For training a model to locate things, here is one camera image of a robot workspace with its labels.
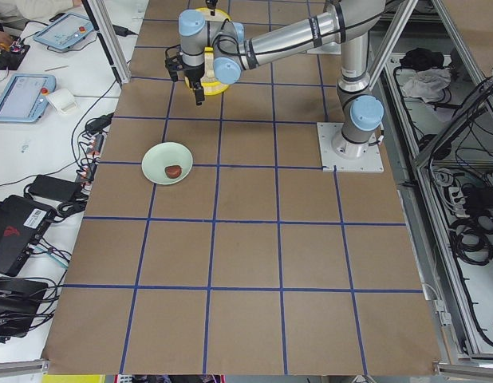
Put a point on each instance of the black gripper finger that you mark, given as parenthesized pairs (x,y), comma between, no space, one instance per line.
(211,4)
(198,92)
(173,74)

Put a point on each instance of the near blue teach pendant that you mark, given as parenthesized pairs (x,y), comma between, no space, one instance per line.
(24,98)

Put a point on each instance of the small white box device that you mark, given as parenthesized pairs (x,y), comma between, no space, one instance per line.
(63,101)

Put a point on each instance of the blue teach pendant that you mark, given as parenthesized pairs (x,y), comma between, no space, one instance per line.
(24,98)
(63,34)

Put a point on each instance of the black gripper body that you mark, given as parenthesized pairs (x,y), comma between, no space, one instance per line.
(194,73)

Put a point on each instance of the brown bun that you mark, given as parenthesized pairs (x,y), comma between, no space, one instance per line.
(173,171)

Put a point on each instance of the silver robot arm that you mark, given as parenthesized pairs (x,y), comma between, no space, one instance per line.
(346,23)

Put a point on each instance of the far blue teach pendant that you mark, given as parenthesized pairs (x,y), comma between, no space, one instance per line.
(63,34)

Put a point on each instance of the white cloth pile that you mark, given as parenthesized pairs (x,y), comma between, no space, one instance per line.
(428,85)

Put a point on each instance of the aluminium frame post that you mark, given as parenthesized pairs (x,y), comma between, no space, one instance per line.
(102,24)

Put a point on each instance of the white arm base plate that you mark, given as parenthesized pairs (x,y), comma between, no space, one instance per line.
(339,155)

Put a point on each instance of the black power adapter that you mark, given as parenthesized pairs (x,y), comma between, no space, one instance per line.
(52,188)

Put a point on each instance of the pale green plate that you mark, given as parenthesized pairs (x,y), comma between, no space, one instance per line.
(157,158)

